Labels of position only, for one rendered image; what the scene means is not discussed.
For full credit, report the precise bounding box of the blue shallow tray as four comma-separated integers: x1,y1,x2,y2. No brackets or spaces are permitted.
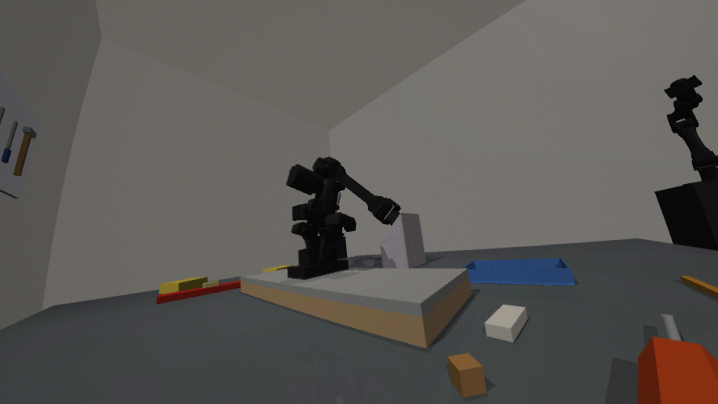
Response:
463,258,576,286

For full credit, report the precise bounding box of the orange-brown wooden bar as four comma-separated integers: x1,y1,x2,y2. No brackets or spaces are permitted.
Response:
680,276,718,299

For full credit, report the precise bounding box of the brown block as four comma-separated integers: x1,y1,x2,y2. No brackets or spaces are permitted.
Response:
447,353,487,398

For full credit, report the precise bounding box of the dark red flat bar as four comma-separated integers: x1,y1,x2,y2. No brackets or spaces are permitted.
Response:
156,280,241,304

